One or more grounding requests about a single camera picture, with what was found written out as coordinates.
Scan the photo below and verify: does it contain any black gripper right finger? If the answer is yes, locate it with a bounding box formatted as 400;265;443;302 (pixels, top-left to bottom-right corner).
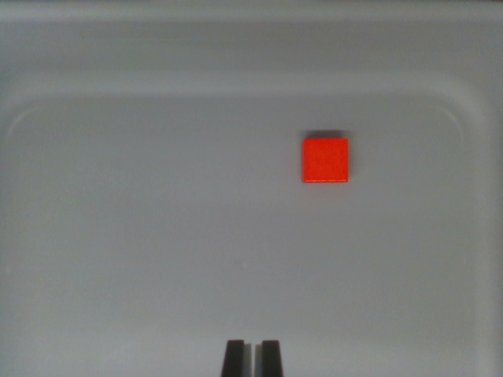
254;339;285;377

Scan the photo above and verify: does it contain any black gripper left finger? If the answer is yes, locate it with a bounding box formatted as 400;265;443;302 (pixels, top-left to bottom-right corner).
220;339;254;377

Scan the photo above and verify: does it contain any red cube block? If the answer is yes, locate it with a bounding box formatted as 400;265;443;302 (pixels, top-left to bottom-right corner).
301;137;350;185

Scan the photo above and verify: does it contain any grey plastic tray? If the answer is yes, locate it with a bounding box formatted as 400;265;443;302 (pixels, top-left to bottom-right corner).
0;0;503;377

